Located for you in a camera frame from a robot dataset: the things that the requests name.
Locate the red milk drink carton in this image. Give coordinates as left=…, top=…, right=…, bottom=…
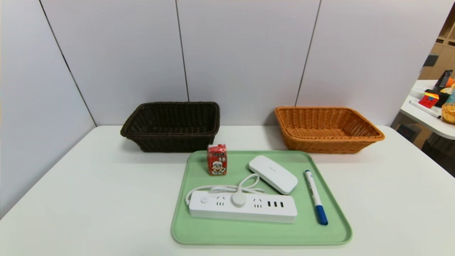
left=207, top=144, right=228, bottom=176

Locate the white oval plastic case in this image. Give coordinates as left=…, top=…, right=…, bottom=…
left=248, top=155, right=299, bottom=195

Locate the white power strip with cord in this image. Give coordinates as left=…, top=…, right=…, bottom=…
left=184, top=173, right=298, bottom=224

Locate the dark brown wicker basket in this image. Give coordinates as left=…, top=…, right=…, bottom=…
left=120, top=102, right=220, bottom=153

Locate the orange wicker basket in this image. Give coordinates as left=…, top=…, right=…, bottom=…
left=274, top=106, right=385, bottom=154

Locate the light green plastic tray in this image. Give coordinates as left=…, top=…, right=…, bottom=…
left=171, top=150, right=353, bottom=246

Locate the white marker with blue cap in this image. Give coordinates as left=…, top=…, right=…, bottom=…
left=304, top=170, right=328, bottom=226

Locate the white pen with black cap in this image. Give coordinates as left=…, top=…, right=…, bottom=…
left=409, top=100, right=441, bottom=119

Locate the white side table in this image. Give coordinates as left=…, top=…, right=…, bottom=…
left=400, top=79, right=455, bottom=140

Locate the colourful puzzle cube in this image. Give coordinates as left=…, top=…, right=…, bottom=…
left=418, top=92, right=440, bottom=109

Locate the black storage box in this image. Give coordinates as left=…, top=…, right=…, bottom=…
left=425, top=89, right=452, bottom=107

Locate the dark remote control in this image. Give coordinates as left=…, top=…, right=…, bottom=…
left=437, top=70, right=454, bottom=89

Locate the yellow round object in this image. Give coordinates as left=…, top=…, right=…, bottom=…
left=441, top=102, right=455, bottom=124

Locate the wooden shelf unit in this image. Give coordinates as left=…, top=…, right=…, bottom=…
left=419, top=4, right=455, bottom=80

